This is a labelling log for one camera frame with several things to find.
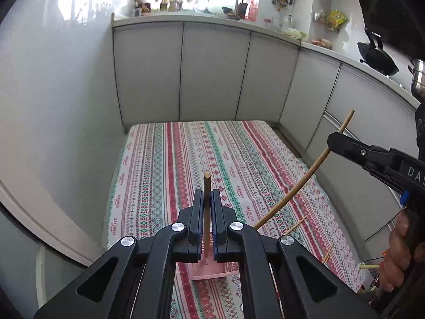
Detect long wooden chopstick gripper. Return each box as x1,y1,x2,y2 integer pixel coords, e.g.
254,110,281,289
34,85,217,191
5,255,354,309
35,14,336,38
249,125,335,235

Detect chrome kitchen faucet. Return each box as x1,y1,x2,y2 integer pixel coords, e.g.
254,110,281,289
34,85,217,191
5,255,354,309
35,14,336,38
222,0,239,16

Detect white lower kitchen cabinets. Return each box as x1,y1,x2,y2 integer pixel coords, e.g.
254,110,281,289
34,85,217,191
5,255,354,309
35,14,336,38
111,14,420,260

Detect person's right hand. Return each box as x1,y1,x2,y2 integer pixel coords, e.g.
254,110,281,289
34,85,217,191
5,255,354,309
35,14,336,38
379,211,411,292

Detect pink lattice utensil holder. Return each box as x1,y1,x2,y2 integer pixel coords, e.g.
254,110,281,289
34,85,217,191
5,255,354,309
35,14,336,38
187,254,239,281

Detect steel pot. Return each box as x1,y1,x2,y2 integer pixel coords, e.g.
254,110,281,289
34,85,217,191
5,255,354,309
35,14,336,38
408,59,425,102

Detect black wok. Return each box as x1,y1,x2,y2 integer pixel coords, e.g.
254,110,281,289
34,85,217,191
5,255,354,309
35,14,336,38
357,27,399,76

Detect patterned red green tablecloth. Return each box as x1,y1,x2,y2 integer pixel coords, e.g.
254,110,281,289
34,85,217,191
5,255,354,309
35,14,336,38
101,119,366,319

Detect yellow snack bag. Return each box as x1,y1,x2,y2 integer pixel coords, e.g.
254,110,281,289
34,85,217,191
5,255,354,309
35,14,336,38
327,9,348,30

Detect pink dish soap bottle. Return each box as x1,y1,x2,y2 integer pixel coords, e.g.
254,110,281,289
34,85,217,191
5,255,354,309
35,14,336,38
247,0,258,22

